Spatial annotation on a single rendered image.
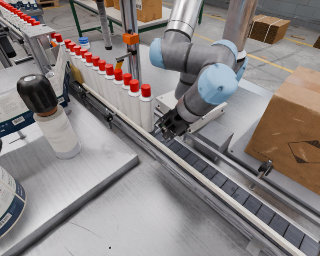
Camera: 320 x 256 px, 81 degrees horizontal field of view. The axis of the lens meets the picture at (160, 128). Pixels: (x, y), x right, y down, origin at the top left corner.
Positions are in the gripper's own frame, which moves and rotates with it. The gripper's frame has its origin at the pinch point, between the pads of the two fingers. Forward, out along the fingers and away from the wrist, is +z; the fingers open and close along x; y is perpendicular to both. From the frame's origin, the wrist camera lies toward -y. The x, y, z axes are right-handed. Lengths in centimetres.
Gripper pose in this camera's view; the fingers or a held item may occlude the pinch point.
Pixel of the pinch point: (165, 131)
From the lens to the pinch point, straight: 69.1
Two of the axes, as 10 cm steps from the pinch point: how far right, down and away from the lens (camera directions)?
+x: 6.1, 7.9, -0.8
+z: -3.5, 3.6, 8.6
